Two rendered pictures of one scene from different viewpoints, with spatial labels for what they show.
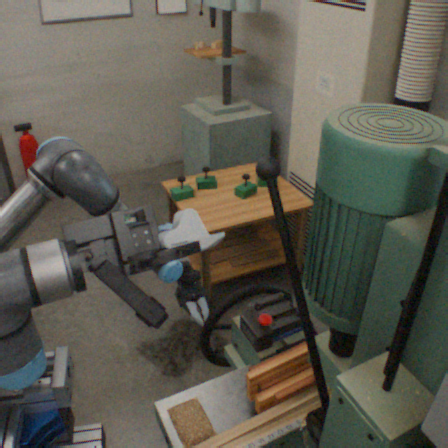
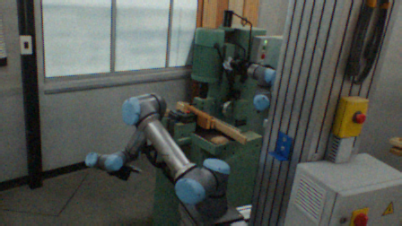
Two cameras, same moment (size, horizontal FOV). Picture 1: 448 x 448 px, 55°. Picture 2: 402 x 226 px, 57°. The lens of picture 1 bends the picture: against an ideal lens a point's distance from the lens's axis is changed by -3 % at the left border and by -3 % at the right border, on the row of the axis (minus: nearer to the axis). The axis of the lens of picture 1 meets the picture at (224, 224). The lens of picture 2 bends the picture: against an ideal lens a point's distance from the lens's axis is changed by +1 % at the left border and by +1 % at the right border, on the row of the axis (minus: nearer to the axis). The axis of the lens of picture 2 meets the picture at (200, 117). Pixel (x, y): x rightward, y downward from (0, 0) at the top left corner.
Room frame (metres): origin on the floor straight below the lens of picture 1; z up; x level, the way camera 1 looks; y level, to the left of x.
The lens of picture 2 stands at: (1.23, 1.95, 1.79)
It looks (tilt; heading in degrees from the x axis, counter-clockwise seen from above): 21 degrees down; 253
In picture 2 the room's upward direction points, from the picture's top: 6 degrees clockwise
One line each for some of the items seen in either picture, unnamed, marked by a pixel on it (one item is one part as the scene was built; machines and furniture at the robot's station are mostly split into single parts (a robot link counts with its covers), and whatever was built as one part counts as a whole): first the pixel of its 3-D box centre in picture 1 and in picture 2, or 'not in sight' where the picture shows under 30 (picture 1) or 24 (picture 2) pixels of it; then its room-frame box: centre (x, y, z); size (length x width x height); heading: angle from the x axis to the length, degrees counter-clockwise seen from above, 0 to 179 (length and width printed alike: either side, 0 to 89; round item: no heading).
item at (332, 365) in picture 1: (343, 371); (205, 103); (0.53, -0.23, 1.03); 0.14 x 0.07 x 0.09; 26
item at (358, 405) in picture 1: (373, 430); (246, 77); (0.29, -0.18, 1.23); 0.09 x 0.08 x 0.15; 26
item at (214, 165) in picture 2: not in sight; (214, 175); (0.71, 0.61, 0.98); 0.13 x 0.12 x 0.14; 37
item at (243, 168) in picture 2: not in sight; (204, 187); (0.44, -0.27, 0.36); 0.58 x 0.45 x 0.71; 26
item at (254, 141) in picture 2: not in sight; (211, 138); (0.44, -0.27, 0.76); 0.57 x 0.45 x 0.09; 26
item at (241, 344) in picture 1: (270, 340); (179, 126); (0.71, -0.11, 0.92); 0.15 x 0.13 x 0.09; 116
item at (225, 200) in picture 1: (233, 224); not in sight; (2.10, -0.06, 0.32); 0.66 x 0.57 x 0.64; 114
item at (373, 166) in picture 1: (369, 221); (207, 55); (0.55, -0.22, 1.35); 0.18 x 0.18 x 0.31
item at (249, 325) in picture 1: (270, 318); (181, 116); (0.71, -0.10, 0.99); 0.13 x 0.11 x 0.06; 116
